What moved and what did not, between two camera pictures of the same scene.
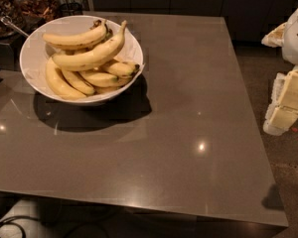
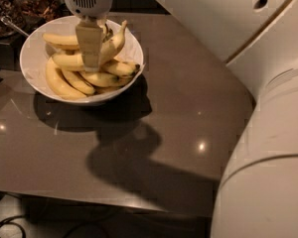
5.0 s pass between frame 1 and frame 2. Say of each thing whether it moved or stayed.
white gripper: moved
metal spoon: stayed
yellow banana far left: stayed
